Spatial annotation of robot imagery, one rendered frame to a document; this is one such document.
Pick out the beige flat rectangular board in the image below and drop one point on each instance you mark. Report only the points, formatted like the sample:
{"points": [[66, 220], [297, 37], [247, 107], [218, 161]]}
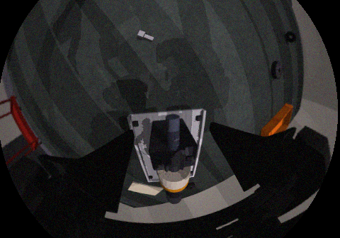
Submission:
{"points": [[142, 188]]}

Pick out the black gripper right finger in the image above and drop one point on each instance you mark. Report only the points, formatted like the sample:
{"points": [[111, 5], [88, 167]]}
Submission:
{"points": [[248, 154]]}

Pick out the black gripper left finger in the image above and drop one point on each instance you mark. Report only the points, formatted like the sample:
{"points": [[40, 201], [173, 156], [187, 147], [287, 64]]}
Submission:
{"points": [[100, 174]]}

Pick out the orange shallow tray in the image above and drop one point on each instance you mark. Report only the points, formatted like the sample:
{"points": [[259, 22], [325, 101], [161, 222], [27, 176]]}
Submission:
{"points": [[279, 122]]}

